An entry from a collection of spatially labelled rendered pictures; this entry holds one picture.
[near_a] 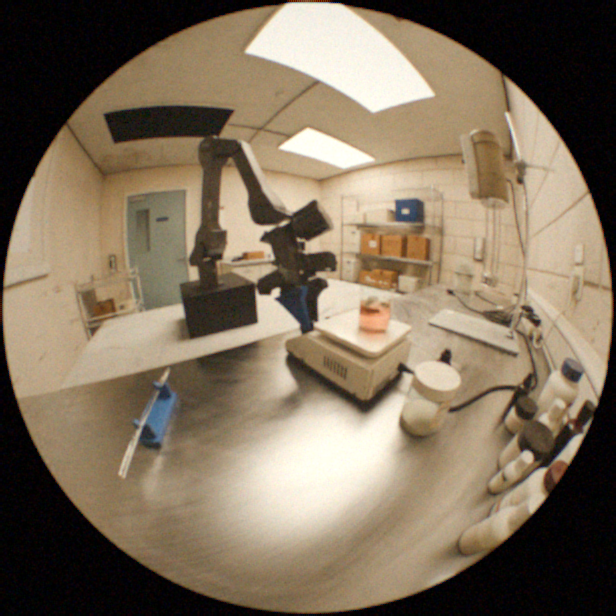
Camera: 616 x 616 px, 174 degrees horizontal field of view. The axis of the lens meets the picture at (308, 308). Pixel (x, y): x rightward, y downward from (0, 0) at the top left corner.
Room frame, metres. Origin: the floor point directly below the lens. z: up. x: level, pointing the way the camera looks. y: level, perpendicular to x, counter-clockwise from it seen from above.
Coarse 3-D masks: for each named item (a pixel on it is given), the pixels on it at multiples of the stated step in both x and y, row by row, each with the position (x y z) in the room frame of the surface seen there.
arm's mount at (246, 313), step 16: (192, 288) 0.47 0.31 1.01; (208, 288) 0.46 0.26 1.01; (224, 288) 0.46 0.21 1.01; (240, 288) 0.48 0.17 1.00; (192, 304) 0.40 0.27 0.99; (208, 304) 0.42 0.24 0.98; (224, 304) 0.45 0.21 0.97; (240, 304) 0.47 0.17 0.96; (256, 304) 0.50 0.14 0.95; (192, 320) 0.39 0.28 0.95; (208, 320) 0.42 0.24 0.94; (224, 320) 0.44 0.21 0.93; (240, 320) 0.47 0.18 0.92; (256, 320) 0.50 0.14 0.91; (192, 336) 0.39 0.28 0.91
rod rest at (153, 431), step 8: (160, 392) 0.17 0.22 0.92; (168, 392) 0.18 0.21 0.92; (160, 400) 0.17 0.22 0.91; (168, 400) 0.17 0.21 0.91; (152, 408) 0.15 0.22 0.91; (160, 408) 0.15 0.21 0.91; (168, 408) 0.15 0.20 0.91; (152, 416) 0.13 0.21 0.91; (160, 416) 0.14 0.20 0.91; (168, 416) 0.14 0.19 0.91; (136, 424) 0.10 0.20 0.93; (144, 424) 0.10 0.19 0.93; (152, 424) 0.12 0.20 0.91; (160, 424) 0.12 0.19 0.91; (144, 432) 0.10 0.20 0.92; (152, 432) 0.10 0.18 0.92; (160, 432) 0.11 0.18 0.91; (144, 440) 0.09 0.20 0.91; (152, 440) 0.09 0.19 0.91; (160, 440) 0.10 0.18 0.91
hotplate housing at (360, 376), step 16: (304, 336) 0.30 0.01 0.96; (320, 336) 0.28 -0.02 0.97; (288, 352) 0.34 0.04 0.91; (304, 352) 0.29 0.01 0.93; (320, 352) 0.26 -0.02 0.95; (336, 352) 0.24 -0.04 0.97; (352, 352) 0.23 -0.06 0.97; (384, 352) 0.23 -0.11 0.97; (400, 352) 0.24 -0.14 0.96; (320, 368) 0.26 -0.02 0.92; (336, 368) 0.24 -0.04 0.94; (352, 368) 0.21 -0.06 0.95; (368, 368) 0.20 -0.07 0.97; (384, 368) 0.21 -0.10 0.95; (400, 368) 0.24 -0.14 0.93; (336, 384) 0.24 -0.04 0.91; (352, 384) 0.21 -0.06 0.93; (368, 384) 0.20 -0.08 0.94; (384, 384) 0.22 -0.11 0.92; (368, 400) 0.20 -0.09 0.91
